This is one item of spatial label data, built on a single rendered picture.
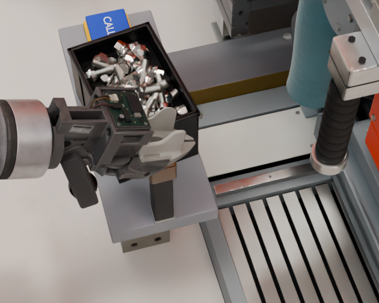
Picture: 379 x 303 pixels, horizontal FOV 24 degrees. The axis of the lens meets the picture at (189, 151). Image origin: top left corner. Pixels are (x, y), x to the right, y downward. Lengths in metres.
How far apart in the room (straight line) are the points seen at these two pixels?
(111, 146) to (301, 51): 0.43
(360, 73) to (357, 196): 0.88
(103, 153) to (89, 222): 0.86
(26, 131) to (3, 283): 0.90
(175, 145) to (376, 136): 0.47
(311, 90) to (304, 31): 0.13
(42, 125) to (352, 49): 0.34
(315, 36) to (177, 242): 0.69
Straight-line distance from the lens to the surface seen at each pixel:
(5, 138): 0.95
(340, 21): 1.10
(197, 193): 1.37
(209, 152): 1.85
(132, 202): 1.36
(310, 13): 1.27
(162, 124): 1.10
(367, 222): 1.70
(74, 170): 1.04
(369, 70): 0.89
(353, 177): 1.77
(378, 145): 1.45
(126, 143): 1.01
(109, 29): 1.53
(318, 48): 1.31
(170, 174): 1.22
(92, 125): 0.99
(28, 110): 0.98
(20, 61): 2.14
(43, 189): 1.92
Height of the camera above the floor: 1.63
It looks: 57 degrees down
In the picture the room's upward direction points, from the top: straight up
